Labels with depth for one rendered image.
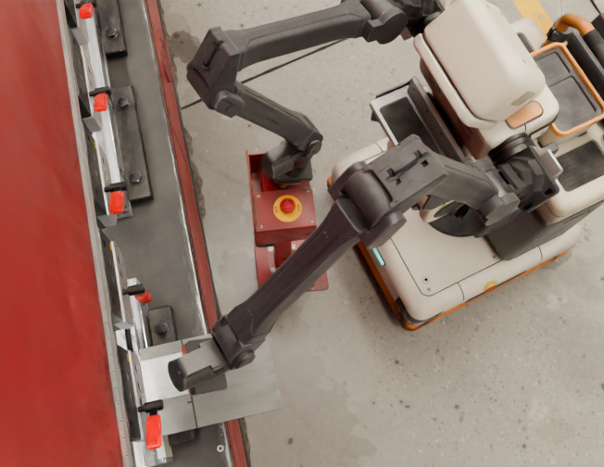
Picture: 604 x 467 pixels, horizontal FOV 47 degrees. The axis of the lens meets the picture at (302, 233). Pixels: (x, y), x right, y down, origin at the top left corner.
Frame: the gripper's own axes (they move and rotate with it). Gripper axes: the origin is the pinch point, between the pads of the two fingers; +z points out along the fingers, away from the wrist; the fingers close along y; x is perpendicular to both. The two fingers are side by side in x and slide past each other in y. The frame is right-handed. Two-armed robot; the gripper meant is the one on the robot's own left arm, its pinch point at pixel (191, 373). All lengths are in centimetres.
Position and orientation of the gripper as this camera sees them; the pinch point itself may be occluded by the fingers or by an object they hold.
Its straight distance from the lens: 143.9
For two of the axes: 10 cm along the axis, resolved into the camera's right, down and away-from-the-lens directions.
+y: 2.2, 9.3, -2.8
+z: -4.7, 3.5, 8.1
